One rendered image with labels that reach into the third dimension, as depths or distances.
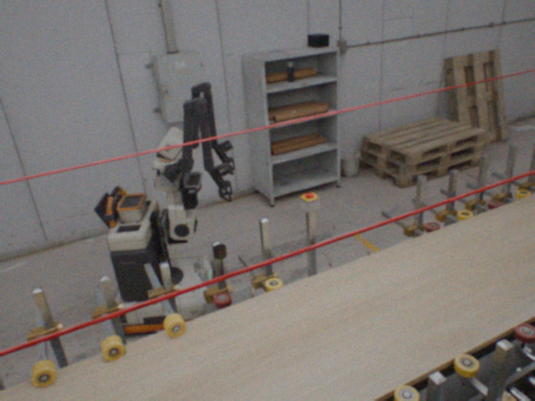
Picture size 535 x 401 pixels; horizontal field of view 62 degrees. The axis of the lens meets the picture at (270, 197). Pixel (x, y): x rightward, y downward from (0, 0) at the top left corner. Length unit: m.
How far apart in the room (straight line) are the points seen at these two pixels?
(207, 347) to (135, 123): 3.03
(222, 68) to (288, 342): 3.36
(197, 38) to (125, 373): 3.40
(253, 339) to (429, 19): 4.97
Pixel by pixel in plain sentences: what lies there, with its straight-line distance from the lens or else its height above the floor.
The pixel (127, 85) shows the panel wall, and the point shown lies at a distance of 4.49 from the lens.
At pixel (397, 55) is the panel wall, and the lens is 5.90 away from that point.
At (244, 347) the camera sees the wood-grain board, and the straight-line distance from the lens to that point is 1.87.
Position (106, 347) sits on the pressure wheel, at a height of 0.97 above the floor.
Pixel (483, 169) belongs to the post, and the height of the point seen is 1.08.
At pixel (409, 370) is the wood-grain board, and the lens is 1.80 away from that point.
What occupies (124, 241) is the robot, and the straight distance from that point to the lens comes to 3.01.
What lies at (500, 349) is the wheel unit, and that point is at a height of 1.12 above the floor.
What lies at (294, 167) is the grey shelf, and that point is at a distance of 5.35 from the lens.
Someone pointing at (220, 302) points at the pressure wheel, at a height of 0.91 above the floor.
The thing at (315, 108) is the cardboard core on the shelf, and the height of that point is 0.97.
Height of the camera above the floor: 2.19
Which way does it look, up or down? 26 degrees down
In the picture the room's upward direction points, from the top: 4 degrees counter-clockwise
